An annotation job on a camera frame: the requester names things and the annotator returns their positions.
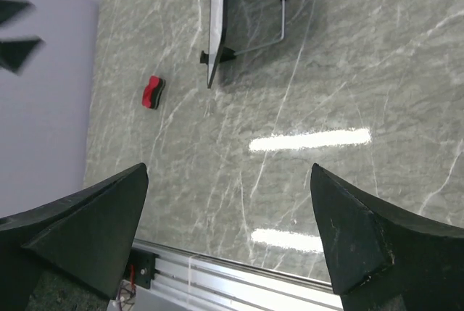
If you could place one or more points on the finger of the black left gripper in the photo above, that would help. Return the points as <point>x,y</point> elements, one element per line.
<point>15,53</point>
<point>11,10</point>

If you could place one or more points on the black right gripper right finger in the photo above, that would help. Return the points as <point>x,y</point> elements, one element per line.
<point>382,257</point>

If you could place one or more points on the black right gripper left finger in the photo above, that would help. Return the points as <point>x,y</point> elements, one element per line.
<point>71,254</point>

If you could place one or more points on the red and black whiteboard eraser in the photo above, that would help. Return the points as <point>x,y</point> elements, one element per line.
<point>152,92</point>

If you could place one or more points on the small black-framed whiteboard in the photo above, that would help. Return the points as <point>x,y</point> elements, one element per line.
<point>217,34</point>

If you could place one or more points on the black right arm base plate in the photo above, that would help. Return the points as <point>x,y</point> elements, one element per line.
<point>140,268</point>

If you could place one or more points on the aluminium extrusion rail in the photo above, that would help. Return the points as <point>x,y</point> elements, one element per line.
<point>186,280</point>

